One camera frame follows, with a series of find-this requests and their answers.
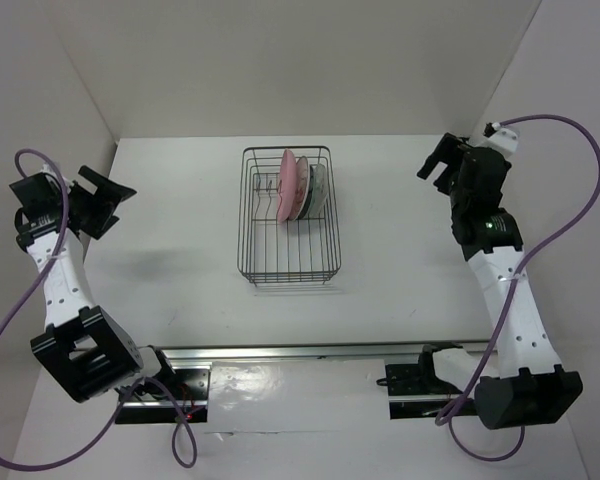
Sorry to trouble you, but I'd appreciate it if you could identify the clear glass plate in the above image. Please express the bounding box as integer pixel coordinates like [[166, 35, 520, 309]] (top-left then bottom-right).
[[317, 164, 329, 213]]

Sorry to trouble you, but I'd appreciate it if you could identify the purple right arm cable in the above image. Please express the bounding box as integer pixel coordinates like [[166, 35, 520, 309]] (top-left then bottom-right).
[[434, 114, 600, 461]]

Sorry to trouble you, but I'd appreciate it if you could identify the white plate dark rim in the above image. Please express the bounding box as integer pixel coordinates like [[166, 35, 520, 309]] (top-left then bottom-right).
[[289, 156, 310, 220]]

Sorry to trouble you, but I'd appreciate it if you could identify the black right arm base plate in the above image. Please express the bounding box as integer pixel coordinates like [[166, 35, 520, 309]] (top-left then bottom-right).
[[376, 363, 461, 402]]

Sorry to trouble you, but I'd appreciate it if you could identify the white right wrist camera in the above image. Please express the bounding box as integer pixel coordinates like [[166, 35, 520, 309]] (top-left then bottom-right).
[[478, 122, 519, 159]]

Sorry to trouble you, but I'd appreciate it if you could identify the blue patterned small plate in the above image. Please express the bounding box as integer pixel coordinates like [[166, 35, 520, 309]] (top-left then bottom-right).
[[306, 164, 321, 218]]

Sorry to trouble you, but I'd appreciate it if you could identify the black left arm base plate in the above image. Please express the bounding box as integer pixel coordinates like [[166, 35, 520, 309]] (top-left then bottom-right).
[[115, 345, 211, 409]]

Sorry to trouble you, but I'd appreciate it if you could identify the aluminium table edge rail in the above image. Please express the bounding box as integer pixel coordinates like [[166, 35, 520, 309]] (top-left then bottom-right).
[[154, 341, 491, 365]]

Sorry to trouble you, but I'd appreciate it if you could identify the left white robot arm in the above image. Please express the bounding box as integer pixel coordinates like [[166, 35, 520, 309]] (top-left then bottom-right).
[[10, 166, 178, 403]]

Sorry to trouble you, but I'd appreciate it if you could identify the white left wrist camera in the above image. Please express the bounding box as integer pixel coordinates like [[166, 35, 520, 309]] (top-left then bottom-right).
[[40, 162, 72, 196]]

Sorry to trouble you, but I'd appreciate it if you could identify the grey wire dish rack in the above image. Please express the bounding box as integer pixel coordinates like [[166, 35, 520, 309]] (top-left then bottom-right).
[[237, 145, 342, 286]]

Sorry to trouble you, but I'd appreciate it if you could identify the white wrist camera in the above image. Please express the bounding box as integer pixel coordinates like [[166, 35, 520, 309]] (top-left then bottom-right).
[[40, 162, 72, 196], [478, 122, 519, 159]]

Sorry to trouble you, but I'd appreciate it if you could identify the pink plastic plate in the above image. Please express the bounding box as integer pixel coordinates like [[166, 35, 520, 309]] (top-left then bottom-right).
[[276, 149, 297, 223]]

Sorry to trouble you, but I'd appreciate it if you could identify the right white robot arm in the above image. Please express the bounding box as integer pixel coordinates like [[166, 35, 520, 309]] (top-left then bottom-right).
[[416, 130, 583, 430]]

